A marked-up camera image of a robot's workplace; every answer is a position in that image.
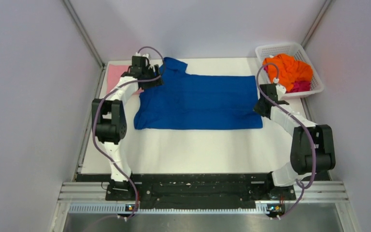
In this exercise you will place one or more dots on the aluminium corner post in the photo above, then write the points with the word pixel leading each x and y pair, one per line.
pixel 82 31
pixel 320 15

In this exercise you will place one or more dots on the magenta t shirt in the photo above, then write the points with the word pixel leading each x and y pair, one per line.
pixel 300 86

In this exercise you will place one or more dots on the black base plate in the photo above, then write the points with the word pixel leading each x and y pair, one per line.
pixel 168 185

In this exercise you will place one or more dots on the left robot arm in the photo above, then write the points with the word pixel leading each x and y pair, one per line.
pixel 109 124

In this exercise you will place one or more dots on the aluminium front rail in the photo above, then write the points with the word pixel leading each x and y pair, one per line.
pixel 90 197

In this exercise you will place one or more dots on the orange t shirt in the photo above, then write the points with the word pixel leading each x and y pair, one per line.
pixel 287 69

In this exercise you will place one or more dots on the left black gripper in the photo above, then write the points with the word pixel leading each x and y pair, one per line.
pixel 150 69

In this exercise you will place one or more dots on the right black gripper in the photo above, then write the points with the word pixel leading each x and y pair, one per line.
pixel 257 108

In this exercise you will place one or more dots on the folded pink t shirt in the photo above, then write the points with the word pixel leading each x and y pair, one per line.
pixel 114 73

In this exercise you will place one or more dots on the right aluminium corner post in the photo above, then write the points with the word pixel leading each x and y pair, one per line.
pixel 320 15

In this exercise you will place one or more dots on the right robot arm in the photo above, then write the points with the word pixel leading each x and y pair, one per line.
pixel 312 147

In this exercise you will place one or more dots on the left aluminium corner post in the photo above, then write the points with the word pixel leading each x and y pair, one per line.
pixel 82 31

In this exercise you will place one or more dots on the blue t shirt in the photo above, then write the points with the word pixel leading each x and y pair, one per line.
pixel 198 102

